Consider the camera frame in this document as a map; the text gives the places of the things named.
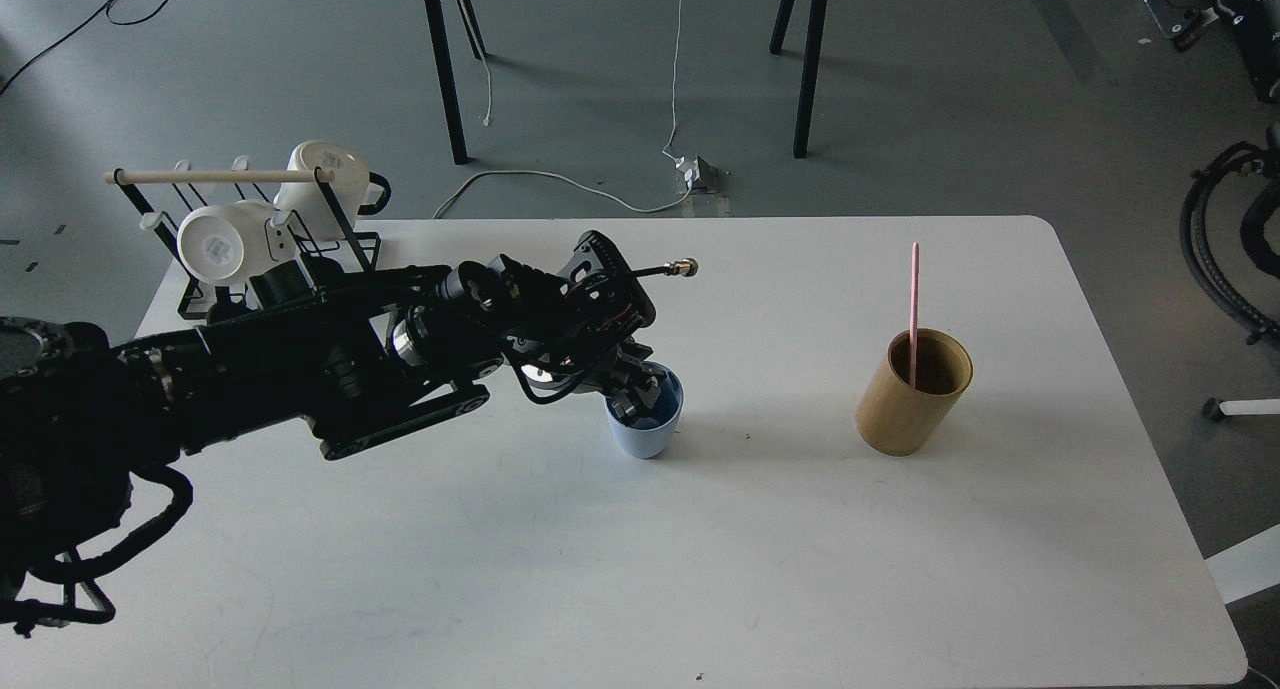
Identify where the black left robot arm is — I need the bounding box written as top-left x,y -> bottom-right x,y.
1,231 -> 698,636

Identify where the floor power socket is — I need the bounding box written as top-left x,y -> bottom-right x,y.
673,155 -> 724,196

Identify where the black table leg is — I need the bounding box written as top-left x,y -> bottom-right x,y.
422,0 -> 488,165
768,0 -> 829,160

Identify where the black table leg left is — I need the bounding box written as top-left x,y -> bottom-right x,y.
422,0 -> 488,165

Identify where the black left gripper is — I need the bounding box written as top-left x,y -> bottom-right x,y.
440,232 -> 666,430

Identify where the white floor cable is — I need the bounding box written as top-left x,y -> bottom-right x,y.
433,0 -> 701,219

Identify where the black wire mug rack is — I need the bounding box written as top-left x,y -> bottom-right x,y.
114,159 -> 390,320

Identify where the white mug rear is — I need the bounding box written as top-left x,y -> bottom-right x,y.
274,140 -> 393,242

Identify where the blue plastic cup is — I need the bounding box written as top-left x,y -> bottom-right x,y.
603,361 -> 685,458

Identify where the pink chopstick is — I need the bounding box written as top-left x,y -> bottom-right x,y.
908,242 -> 922,391

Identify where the black table leg right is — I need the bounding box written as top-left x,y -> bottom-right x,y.
768,0 -> 829,160

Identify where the white mug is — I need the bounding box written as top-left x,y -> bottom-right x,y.
177,200 -> 298,287
274,140 -> 393,242

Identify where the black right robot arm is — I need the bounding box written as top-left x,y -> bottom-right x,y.
1143,0 -> 1279,350

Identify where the wooden rack dowel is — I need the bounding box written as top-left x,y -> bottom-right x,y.
104,168 -> 335,186

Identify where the bamboo cylinder holder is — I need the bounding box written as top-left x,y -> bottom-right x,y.
855,328 -> 973,457

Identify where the white mug front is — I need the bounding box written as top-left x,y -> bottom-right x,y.
177,200 -> 298,287

